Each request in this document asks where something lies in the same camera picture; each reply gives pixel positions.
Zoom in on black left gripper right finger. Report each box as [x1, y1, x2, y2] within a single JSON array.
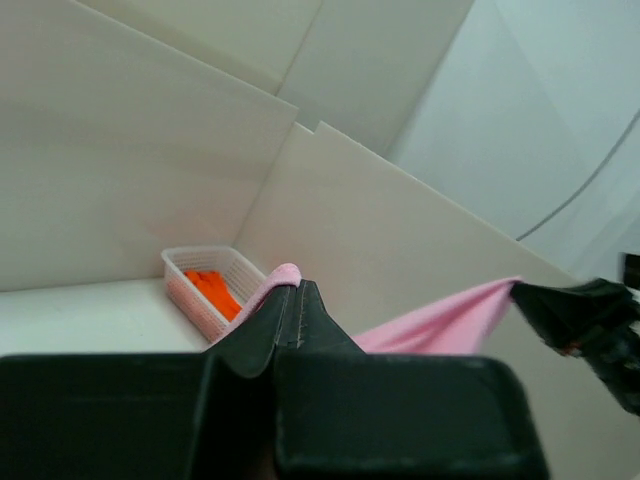
[[273, 278, 551, 480]]

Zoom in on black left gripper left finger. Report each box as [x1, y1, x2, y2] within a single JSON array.
[[1, 287, 297, 479]]

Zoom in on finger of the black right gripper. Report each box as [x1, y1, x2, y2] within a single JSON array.
[[510, 278, 631, 350]]

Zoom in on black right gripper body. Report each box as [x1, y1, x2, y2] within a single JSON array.
[[559, 252, 640, 417]]

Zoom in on pink t shirt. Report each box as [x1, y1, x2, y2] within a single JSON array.
[[212, 263, 521, 355]]

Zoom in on white plastic basket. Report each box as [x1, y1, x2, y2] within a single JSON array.
[[161, 246, 265, 342]]

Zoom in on orange t shirt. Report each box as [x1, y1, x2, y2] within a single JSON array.
[[185, 270, 242, 322]]

